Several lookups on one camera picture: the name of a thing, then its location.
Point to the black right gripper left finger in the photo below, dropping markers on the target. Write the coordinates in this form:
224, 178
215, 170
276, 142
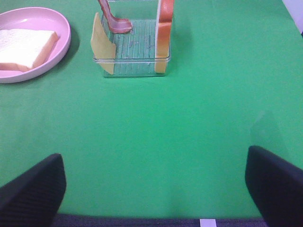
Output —
33, 198

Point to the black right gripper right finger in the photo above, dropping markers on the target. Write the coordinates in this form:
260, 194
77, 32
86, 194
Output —
276, 187

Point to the bread slice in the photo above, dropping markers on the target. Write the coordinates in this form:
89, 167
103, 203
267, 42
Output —
162, 34
25, 49

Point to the yellow cheese slice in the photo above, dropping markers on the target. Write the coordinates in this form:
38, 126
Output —
102, 48

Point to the bacon strip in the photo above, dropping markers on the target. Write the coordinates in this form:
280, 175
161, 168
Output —
116, 25

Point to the green tablecloth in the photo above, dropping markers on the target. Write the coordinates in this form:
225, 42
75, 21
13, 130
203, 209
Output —
172, 146

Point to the pink round plate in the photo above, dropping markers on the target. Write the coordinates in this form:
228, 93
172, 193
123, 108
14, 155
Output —
37, 18

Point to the right clear plastic container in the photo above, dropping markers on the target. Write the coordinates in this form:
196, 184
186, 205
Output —
135, 50

